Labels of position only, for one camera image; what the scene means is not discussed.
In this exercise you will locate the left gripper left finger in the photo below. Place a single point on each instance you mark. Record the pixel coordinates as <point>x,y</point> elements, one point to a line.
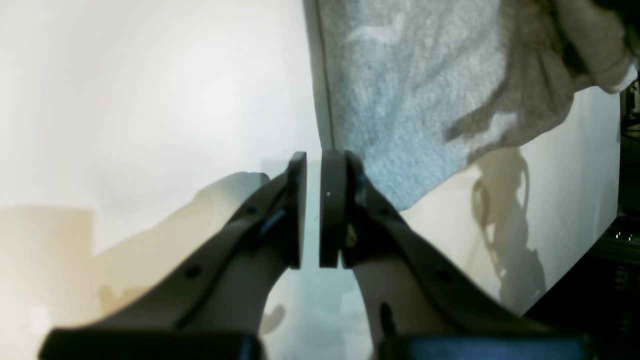
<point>210,306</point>

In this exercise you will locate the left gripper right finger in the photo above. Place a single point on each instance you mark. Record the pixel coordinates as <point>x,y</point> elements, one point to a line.
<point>419,305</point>

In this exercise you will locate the grey t-shirt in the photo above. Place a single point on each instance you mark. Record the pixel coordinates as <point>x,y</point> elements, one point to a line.
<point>420,89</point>

